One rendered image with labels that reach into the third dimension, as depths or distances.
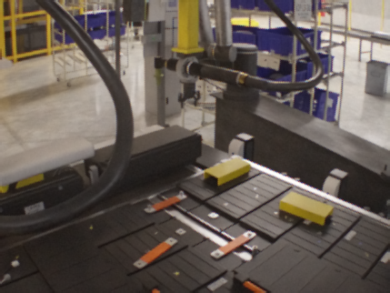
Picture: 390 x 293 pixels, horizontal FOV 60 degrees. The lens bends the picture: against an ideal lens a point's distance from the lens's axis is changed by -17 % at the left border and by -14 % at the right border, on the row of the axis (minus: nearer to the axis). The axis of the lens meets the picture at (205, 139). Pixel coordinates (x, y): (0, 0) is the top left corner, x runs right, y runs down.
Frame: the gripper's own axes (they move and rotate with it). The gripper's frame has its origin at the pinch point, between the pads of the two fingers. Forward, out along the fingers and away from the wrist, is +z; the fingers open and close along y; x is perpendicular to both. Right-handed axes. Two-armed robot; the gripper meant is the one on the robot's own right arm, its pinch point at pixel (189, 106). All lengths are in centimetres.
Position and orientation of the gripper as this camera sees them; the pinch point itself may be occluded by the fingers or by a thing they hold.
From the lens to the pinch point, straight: 245.3
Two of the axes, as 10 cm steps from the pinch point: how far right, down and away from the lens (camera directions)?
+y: 8.4, -1.9, 5.0
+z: -0.2, 9.2, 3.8
